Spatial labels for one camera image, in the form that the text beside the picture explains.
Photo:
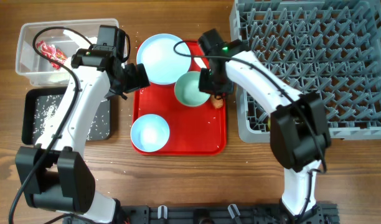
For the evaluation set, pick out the yellow plastic cup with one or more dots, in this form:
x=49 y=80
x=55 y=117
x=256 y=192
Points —
x=269 y=123

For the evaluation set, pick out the black waste tray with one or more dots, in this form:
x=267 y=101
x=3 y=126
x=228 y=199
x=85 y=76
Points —
x=29 y=109

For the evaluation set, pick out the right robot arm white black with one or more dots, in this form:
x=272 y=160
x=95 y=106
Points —
x=299 y=134

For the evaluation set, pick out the red serving tray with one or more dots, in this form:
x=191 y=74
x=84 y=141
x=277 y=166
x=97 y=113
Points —
x=194 y=131

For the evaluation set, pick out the red snack wrapper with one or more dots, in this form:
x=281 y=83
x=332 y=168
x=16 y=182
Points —
x=51 y=51

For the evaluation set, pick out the white paper napkin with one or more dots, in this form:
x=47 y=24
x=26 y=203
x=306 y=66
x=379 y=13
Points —
x=80 y=41

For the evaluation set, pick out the clear plastic waste bin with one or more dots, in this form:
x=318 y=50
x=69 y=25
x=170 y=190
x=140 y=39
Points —
x=39 y=71

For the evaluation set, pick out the large light blue plate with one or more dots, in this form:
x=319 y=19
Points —
x=163 y=66

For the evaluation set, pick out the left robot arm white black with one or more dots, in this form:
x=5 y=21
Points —
x=53 y=173

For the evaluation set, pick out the white rice grains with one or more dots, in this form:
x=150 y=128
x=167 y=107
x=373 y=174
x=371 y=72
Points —
x=46 y=106

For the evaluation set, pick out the small light blue bowl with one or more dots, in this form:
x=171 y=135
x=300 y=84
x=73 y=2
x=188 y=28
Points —
x=150 y=133

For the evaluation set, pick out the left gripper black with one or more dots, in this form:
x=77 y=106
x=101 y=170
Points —
x=138 y=79

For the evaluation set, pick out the green bowl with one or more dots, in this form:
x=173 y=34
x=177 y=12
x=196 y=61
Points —
x=187 y=91

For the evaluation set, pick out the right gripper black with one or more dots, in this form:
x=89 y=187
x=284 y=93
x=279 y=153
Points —
x=203 y=85

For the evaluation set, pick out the orange carrot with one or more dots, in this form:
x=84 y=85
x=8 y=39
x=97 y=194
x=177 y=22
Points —
x=217 y=103

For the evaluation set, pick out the grey dishwasher rack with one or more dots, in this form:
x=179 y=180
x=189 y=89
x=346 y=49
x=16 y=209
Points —
x=330 y=47

